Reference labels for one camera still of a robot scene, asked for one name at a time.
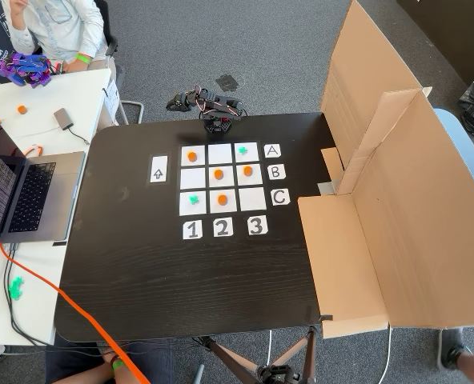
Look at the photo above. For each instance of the purple and blue leader arm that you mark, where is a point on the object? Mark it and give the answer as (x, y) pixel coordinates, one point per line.
(25, 70)

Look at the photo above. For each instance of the white paper grid square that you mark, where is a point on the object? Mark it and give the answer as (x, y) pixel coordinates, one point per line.
(203, 210)
(220, 154)
(255, 158)
(253, 199)
(232, 209)
(258, 182)
(193, 178)
(201, 149)
(230, 184)

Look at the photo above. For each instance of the green cross token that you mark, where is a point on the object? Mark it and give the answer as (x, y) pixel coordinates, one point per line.
(242, 150)
(194, 199)

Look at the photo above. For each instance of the light blue round table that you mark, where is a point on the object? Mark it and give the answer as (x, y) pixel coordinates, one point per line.
(465, 140)

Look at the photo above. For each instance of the person's hand with green wristband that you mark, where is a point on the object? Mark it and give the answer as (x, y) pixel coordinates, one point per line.
(73, 67)

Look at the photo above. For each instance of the dark floor tape patch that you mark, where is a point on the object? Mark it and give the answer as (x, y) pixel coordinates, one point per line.
(228, 82)

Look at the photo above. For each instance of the white arrow paper sheet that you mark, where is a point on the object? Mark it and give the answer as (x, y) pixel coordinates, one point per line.
(159, 164)

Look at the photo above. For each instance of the white printed paper sign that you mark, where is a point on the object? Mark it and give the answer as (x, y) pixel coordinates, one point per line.
(111, 96)

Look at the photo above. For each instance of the black office chair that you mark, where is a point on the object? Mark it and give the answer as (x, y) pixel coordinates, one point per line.
(111, 40)

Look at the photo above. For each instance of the paper sheet letter A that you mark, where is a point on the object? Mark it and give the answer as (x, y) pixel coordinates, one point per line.
(272, 150)

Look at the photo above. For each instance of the paper sheet letter B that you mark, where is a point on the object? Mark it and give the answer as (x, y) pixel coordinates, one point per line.
(276, 172)

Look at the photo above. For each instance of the grey usb hub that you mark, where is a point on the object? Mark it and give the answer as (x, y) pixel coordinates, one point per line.
(63, 118)

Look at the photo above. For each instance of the paper sheet number 1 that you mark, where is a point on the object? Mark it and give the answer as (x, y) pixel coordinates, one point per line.
(193, 230)

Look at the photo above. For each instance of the paper sheet number 2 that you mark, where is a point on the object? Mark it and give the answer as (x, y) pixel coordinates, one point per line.
(222, 227)

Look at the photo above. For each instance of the paper sheet letter C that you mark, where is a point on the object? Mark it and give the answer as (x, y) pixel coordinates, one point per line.
(280, 197)

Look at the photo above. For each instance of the seated person operating leader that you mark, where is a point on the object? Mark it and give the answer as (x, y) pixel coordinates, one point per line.
(61, 24)

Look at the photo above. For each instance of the paper sheet number 3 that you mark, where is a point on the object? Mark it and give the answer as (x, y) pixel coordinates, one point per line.
(257, 225)

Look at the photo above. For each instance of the grey open laptop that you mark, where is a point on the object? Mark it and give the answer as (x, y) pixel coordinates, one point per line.
(41, 192)

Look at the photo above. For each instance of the grey tape strip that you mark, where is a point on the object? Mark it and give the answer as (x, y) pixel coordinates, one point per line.
(328, 188)

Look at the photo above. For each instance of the seated person in dark trousers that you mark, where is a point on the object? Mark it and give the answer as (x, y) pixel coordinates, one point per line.
(153, 360)

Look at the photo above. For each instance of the large brown cardboard screen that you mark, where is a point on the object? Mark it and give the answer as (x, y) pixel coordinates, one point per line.
(401, 240)

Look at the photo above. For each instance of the dark brown cabinet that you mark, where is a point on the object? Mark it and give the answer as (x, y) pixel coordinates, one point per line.
(453, 32)

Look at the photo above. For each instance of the standing person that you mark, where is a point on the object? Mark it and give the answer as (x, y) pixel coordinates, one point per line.
(455, 352)

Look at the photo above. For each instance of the brown-legged camera tripod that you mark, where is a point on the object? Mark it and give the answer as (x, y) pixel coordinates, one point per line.
(277, 370)

